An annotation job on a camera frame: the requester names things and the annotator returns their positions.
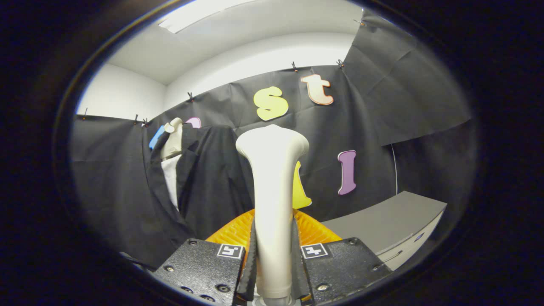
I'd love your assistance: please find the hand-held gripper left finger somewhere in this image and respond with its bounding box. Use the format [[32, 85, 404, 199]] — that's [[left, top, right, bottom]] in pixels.
[[152, 208, 258, 306]]

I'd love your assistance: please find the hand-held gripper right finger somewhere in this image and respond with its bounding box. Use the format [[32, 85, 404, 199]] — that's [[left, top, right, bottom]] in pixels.
[[291, 209, 392, 306]]

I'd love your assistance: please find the black jacket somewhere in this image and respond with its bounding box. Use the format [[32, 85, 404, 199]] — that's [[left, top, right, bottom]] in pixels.
[[144, 125, 255, 255]]

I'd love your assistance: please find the white garment steamer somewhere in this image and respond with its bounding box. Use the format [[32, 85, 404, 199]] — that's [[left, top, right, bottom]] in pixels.
[[235, 124, 310, 306]]

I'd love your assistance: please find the grey and beige cabinet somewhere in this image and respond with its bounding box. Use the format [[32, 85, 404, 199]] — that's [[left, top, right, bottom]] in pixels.
[[321, 191, 448, 271]]

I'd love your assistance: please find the black backdrop cloth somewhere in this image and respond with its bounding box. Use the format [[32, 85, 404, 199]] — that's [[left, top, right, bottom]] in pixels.
[[70, 8, 472, 270]]

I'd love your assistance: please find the beige mannequin neck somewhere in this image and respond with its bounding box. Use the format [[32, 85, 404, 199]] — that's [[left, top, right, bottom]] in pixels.
[[164, 117, 184, 160]]

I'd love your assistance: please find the ceiling light panel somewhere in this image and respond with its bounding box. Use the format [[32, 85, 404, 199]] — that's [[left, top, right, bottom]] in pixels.
[[158, 0, 255, 34]]

